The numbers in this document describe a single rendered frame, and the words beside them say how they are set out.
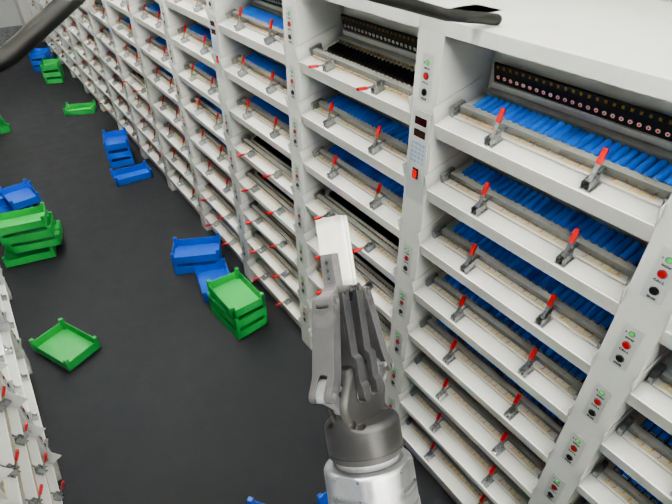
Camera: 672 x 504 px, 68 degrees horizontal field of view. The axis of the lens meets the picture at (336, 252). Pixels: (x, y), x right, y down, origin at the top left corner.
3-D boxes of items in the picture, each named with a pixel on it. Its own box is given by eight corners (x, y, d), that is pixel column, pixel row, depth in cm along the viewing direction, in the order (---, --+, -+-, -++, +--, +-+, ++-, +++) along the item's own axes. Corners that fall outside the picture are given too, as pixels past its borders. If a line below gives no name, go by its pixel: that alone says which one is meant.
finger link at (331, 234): (328, 288, 51) (324, 289, 50) (318, 220, 51) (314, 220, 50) (354, 285, 49) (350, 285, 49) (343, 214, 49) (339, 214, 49)
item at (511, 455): (531, 499, 160) (533, 484, 150) (405, 375, 200) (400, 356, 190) (573, 456, 166) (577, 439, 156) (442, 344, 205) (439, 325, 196)
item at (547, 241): (616, 316, 112) (627, 277, 102) (427, 200, 151) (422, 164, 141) (671, 265, 117) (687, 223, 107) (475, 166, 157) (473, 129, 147)
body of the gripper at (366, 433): (418, 441, 51) (404, 351, 51) (380, 477, 44) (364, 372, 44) (355, 436, 55) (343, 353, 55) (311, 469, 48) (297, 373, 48)
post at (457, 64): (394, 445, 228) (446, 20, 120) (381, 430, 235) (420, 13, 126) (426, 423, 238) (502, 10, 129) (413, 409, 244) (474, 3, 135)
